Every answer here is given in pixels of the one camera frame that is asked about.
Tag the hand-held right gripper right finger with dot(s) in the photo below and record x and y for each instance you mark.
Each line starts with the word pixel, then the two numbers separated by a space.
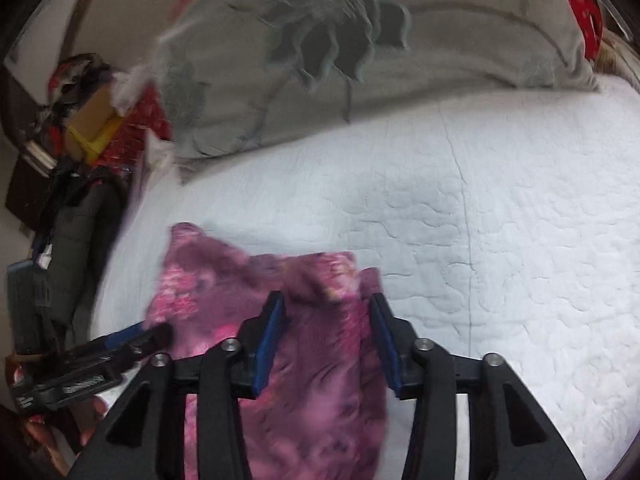
pixel 387 345

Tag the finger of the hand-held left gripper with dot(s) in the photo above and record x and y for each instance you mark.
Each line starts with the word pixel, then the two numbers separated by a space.
pixel 125 336
pixel 150 342

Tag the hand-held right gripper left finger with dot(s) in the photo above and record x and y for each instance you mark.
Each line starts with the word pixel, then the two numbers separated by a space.
pixel 267 347

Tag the purple floral garment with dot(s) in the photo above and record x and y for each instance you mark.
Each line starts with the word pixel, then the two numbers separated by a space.
pixel 320 410

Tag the red and black clothes pile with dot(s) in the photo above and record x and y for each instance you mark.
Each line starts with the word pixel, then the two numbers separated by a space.
pixel 75 75

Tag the person's left hand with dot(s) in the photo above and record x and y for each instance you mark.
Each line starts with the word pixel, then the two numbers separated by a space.
pixel 90 417

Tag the black bag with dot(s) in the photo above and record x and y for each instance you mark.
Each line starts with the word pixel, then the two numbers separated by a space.
pixel 27 305

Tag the dark jacket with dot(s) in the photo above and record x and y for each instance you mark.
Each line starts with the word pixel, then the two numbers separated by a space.
pixel 82 240

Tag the white quilted bedspread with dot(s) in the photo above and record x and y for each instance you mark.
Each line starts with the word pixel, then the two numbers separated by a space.
pixel 500 235

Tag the dark wooden cabinet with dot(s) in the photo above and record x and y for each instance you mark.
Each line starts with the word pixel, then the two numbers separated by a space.
pixel 27 190

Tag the red sequined cloth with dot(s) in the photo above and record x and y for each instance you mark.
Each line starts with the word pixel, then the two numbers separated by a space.
pixel 142 125

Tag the cardboard box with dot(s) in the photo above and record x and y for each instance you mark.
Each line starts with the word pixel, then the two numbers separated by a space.
pixel 90 115

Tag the white crumpled cloth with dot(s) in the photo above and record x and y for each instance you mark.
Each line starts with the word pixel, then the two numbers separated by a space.
pixel 132 85

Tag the grey floral blanket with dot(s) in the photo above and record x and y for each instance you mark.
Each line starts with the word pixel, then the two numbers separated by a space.
pixel 425 50

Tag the red patterned cloth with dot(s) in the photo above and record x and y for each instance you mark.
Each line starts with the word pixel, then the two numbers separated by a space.
pixel 582 10

